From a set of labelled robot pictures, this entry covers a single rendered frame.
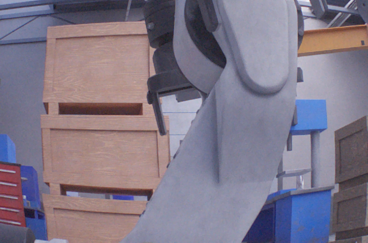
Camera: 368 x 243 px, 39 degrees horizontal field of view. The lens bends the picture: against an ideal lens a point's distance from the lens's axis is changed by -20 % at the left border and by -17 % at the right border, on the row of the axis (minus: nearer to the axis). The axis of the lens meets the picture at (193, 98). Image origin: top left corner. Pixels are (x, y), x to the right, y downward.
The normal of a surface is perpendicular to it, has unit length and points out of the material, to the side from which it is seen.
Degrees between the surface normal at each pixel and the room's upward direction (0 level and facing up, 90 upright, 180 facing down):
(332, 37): 90
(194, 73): 132
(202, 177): 90
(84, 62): 90
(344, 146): 90
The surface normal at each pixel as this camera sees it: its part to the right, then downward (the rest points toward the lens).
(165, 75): 0.14, -0.25
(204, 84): -0.50, 0.82
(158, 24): -0.56, -0.04
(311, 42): -0.37, -0.21
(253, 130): 0.14, 0.19
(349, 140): -0.96, -0.04
